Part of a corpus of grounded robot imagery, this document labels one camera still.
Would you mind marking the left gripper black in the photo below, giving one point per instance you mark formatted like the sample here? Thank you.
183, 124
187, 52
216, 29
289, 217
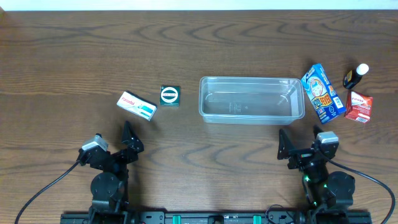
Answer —
115, 157

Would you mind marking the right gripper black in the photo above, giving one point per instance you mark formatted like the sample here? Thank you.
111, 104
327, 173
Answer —
302, 157

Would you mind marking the blue Cool Fever box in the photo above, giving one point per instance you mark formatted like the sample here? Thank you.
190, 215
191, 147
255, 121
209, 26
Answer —
323, 97

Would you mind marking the red Panadol ActiFast box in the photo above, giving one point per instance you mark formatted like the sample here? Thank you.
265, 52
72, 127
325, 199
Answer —
358, 107

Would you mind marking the dark bottle white cap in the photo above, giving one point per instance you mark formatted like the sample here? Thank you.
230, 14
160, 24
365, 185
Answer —
353, 77

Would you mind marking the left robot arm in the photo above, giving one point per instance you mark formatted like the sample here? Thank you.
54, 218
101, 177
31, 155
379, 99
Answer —
109, 188

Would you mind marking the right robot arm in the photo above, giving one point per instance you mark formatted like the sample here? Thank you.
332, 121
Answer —
330, 191

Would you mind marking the clear plastic container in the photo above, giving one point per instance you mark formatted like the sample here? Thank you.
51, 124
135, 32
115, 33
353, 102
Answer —
251, 100

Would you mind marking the white Panadol box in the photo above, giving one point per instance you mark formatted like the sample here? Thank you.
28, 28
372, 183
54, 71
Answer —
135, 105

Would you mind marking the green square box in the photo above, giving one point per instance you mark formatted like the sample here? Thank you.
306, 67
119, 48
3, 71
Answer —
170, 96

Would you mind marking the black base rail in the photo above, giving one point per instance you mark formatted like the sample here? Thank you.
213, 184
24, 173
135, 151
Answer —
273, 216

